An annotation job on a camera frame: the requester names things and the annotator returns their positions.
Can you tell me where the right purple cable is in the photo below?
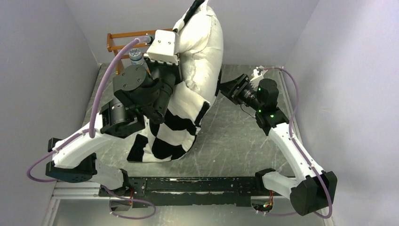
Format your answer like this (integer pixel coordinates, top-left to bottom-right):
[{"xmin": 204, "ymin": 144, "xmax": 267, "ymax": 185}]
[{"xmin": 263, "ymin": 66, "xmax": 334, "ymax": 219}]

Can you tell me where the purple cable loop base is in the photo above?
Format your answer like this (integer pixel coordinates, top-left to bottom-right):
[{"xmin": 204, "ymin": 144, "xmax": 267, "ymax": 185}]
[
  {"xmin": 251, "ymin": 202, "xmax": 296, "ymax": 217},
  {"xmin": 103, "ymin": 186, "xmax": 157, "ymax": 220}
]

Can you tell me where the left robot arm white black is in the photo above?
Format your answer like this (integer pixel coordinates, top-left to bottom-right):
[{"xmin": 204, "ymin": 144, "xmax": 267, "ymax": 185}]
[{"xmin": 45, "ymin": 59, "xmax": 182, "ymax": 190}]

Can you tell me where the purple cable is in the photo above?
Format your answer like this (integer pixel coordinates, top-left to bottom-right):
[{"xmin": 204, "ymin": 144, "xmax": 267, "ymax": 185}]
[
  {"xmin": 263, "ymin": 66, "xmax": 334, "ymax": 219},
  {"xmin": 26, "ymin": 36, "xmax": 152, "ymax": 184}
]

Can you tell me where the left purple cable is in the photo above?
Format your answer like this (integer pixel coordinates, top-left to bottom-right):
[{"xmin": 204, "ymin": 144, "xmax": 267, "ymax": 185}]
[{"xmin": 26, "ymin": 36, "xmax": 152, "ymax": 184}]

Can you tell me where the black white checkered pillowcase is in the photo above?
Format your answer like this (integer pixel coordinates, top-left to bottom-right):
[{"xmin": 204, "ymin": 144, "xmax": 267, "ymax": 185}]
[{"xmin": 126, "ymin": 0, "xmax": 223, "ymax": 163}]

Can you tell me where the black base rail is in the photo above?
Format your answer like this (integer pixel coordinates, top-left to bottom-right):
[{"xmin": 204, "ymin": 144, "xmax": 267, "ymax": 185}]
[{"xmin": 114, "ymin": 176, "xmax": 271, "ymax": 208}]

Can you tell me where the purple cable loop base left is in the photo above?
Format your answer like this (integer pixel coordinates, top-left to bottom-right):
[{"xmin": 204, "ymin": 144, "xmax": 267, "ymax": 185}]
[{"xmin": 103, "ymin": 186, "xmax": 157, "ymax": 220}]

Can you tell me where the white pillow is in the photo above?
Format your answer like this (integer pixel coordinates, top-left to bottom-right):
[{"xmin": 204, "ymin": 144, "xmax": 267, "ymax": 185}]
[{"xmin": 168, "ymin": 1, "xmax": 223, "ymax": 127}]

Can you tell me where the blue white round jar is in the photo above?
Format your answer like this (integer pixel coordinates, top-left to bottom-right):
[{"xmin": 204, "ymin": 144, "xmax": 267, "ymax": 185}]
[{"xmin": 128, "ymin": 48, "xmax": 145, "ymax": 65}]

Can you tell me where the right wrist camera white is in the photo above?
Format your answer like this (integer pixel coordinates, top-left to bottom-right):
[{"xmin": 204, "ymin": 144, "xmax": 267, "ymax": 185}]
[{"xmin": 249, "ymin": 66, "xmax": 268, "ymax": 88}]

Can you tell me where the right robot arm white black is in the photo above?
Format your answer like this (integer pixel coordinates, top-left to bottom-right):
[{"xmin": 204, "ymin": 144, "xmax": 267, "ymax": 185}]
[{"xmin": 219, "ymin": 74, "xmax": 337, "ymax": 218}]

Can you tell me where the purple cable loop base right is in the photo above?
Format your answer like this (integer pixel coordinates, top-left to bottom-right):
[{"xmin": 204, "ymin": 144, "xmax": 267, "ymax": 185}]
[{"xmin": 251, "ymin": 202, "xmax": 296, "ymax": 217}]

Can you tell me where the wooden shelf rack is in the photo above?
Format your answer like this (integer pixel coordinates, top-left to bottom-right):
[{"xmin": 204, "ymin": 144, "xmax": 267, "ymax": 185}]
[{"xmin": 106, "ymin": 30, "xmax": 156, "ymax": 75}]

